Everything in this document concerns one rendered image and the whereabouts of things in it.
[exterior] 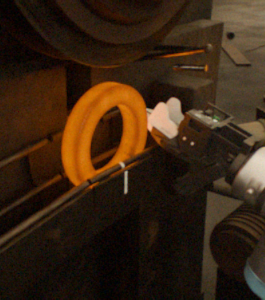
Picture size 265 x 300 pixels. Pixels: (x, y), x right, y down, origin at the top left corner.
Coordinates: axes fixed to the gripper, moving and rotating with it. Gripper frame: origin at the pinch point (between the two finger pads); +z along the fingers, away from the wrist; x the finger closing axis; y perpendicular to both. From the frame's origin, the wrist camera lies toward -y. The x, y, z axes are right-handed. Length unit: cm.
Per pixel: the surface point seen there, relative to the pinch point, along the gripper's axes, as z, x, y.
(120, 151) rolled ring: -2.1, 8.3, -3.6
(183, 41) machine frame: 7.8, -18.4, 8.2
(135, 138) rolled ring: -3.2, 6.8, -0.5
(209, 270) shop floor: -9, -59, -76
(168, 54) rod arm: -2.0, 3.2, 14.3
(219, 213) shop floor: 5, -93, -80
